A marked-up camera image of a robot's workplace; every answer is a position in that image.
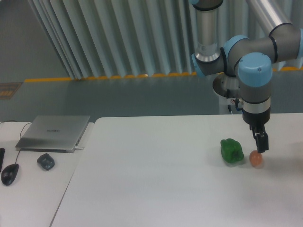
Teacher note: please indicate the white side table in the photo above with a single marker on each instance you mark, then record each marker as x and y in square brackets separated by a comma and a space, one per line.
[33, 199]

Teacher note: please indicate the dark grey small case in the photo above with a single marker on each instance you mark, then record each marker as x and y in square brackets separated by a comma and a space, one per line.
[46, 162]

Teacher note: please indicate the black object at left edge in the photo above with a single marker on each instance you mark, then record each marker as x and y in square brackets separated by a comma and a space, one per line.
[2, 153]

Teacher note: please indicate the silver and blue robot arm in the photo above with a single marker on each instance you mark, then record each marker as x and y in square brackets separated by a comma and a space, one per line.
[249, 61]

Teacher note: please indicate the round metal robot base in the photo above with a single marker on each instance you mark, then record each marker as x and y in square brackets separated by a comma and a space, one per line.
[226, 86]

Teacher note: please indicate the black computer mouse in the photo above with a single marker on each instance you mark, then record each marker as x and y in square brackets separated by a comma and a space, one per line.
[9, 174]

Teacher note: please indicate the grey corrugated panel wall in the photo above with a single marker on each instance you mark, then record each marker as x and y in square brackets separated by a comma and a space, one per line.
[108, 38]

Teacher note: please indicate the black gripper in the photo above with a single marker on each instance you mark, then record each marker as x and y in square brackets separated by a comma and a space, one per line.
[257, 122]

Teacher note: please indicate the silver closed laptop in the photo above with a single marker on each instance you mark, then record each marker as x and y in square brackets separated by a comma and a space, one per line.
[55, 133]

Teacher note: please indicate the green bell pepper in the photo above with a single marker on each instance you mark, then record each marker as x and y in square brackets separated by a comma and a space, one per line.
[231, 151]

